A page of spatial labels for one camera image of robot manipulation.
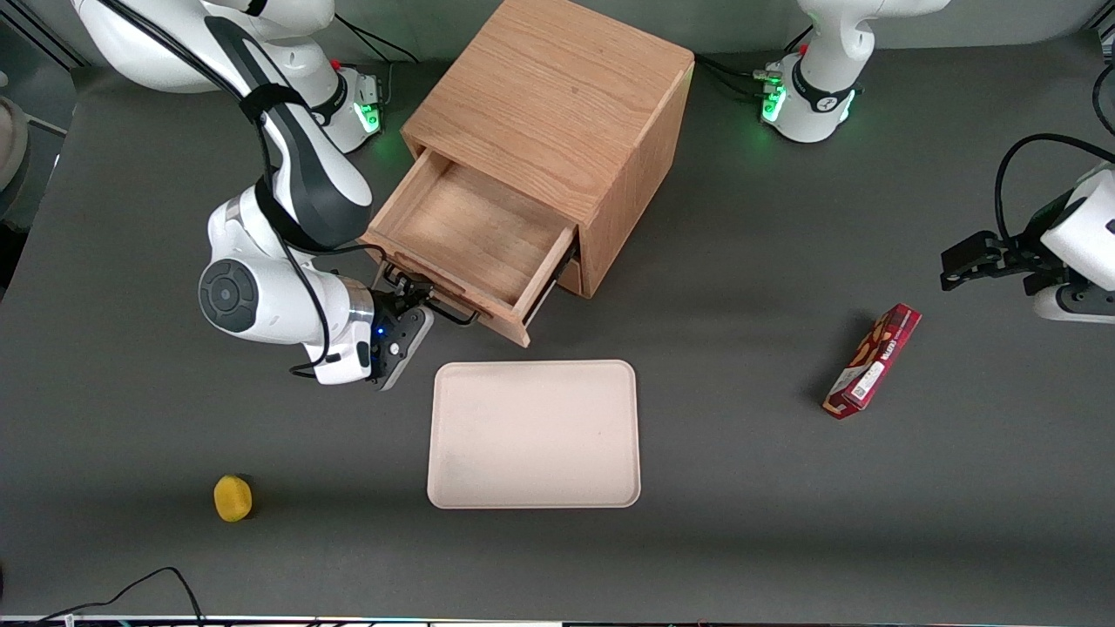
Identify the red snack box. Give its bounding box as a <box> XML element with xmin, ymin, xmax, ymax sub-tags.
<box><xmin>822</xmin><ymin>302</ymin><xmax>923</xmax><ymax>421</ymax></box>

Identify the black cable at table edge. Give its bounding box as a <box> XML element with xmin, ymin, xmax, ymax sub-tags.
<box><xmin>35</xmin><ymin>566</ymin><xmax>206</xmax><ymax>627</ymax></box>

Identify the beige rectangular tray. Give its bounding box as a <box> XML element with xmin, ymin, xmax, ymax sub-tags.
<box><xmin>427</xmin><ymin>360</ymin><xmax>642</xmax><ymax>510</ymax></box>

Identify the yellow lemon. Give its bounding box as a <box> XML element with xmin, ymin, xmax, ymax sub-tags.
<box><xmin>213</xmin><ymin>474</ymin><xmax>255</xmax><ymax>523</ymax></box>

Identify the black metal drawer handle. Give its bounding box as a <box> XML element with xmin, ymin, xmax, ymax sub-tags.
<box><xmin>382</xmin><ymin>261</ymin><xmax>483</xmax><ymax>328</ymax></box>

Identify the wooden drawer cabinet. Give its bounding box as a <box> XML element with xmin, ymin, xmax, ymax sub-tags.
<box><xmin>401</xmin><ymin>0</ymin><xmax>696</xmax><ymax>300</ymax></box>

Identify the beige rounded background object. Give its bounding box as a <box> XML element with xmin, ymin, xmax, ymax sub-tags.
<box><xmin>0</xmin><ymin>94</ymin><xmax>29</xmax><ymax>191</ymax></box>

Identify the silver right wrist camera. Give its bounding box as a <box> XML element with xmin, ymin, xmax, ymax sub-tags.
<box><xmin>380</xmin><ymin>307</ymin><xmax>436</xmax><ymax>392</ymax></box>

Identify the black hanging cable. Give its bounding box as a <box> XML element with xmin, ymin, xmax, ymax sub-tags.
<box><xmin>1091</xmin><ymin>63</ymin><xmax>1115</xmax><ymax>136</ymax></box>

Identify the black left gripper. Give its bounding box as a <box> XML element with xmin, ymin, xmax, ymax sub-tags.
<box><xmin>941</xmin><ymin>193</ymin><xmax>1081</xmax><ymax>295</ymax></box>

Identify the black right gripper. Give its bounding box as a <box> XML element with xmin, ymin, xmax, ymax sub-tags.
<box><xmin>366</xmin><ymin>268</ymin><xmax>435</xmax><ymax>384</ymax></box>

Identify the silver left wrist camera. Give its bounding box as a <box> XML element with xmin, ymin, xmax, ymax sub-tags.
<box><xmin>1034</xmin><ymin>283</ymin><xmax>1115</xmax><ymax>325</ymax></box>

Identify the black arm base cable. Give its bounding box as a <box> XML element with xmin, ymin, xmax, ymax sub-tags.
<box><xmin>334</xmin><ymin>13</ymin><xmax>421</xmax><ymax>66</ymax></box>
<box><xmin>695</xmin><ymin>54</ymin><xmax>776</xmax><ymax>98</ymax></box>

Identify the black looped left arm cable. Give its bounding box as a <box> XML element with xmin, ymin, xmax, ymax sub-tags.
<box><xmin>996</xmin><ymin>133</ymin><xmax>1115</xmax><ymax>245</ymax></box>

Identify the black left arm base cable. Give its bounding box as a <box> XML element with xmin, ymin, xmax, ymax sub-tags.
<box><xmin>695</xmin><ymin>54</ymin><xmax>776</xmax><ymax>98</ymax></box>

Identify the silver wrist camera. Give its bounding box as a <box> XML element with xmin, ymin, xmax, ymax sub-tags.
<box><xmin>1034</xmin><ymin>283</ymin><xmax>1115</xmax><ymax>325</ymax></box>
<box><xmin>380</xmin><ymin>307</ymin><xmax>436</xmax><ymax>392</ymax></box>

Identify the black right arm base cable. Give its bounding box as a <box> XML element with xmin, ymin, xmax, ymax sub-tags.
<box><xmin>334</xmin><ymin>13</ymin><xmax>421</xmax><ymax>66</ymax></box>

